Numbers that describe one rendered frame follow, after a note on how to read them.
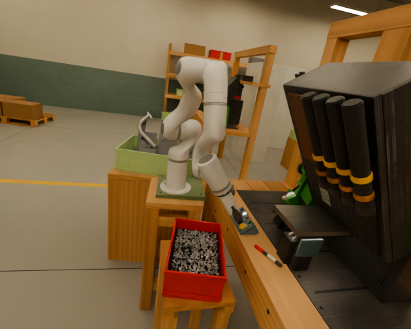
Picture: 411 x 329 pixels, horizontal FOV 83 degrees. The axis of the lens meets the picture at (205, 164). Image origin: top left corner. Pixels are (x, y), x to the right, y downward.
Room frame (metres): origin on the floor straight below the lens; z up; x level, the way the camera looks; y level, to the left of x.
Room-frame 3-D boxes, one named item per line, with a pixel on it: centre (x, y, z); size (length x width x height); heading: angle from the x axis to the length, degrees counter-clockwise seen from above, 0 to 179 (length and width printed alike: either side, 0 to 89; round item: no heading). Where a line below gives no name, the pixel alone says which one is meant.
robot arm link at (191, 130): (1.30, 0.14, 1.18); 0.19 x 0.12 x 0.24; 115
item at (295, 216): (0.75, -0.49, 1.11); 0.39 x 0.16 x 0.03; 105
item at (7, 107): (4.96, 4.29, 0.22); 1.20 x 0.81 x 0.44; 98
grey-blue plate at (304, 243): (0.72, -0.43, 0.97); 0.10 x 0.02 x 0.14; 105
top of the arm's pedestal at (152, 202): (1.29, 0.16, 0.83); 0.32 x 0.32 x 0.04; 10
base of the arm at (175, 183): (1.29, 0.16, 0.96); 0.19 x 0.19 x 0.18
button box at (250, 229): (0.96, -0.22, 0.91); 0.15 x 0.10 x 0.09; 15
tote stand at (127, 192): (1.78, 0.37, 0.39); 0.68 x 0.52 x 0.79; 95
